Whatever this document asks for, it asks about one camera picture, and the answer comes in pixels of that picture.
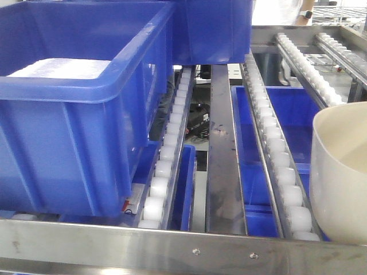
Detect white plastic bin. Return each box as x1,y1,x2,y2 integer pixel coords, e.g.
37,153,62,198
310,102,366,245

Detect person in white shirt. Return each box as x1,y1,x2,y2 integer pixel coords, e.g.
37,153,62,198
252,0,315,86

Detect steel centre divider rail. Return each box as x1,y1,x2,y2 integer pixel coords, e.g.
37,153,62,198
205,65,248,235

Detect white roller track middle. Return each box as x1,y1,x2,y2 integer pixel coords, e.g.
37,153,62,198
240,53,323,241

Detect steel front shelf bar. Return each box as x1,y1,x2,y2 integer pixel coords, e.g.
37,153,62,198
1,219,366,274

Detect lower blue crate left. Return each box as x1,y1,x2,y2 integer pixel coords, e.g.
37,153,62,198
119,141,196,231

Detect white roller track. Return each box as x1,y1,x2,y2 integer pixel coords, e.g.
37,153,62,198
137,66,195,230
275,33,345,108
315,33,366,88
240,53,323,241

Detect blue crate rear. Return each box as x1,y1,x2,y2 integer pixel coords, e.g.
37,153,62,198
173,0,253,65

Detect white roller track left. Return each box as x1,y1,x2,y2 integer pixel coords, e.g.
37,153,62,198
137,66,195,230

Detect white sheet in crate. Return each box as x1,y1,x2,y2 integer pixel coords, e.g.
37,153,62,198
8,58,111,79

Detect large blue crate front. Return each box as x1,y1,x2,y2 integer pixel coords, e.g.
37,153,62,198
1,1,175,216

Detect white roller track far right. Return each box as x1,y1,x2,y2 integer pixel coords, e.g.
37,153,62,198
315,33,366,88

